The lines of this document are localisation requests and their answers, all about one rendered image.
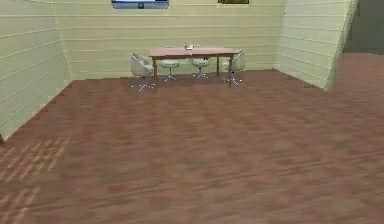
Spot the white swivel chair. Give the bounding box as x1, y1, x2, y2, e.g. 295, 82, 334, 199
160, 59, 181, 82
221, 49, 246, 87
188, 57, 212, 80
129, 52, 157, 92

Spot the brown wooden table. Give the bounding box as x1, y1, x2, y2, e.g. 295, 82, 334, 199
148, 45, 238, 89

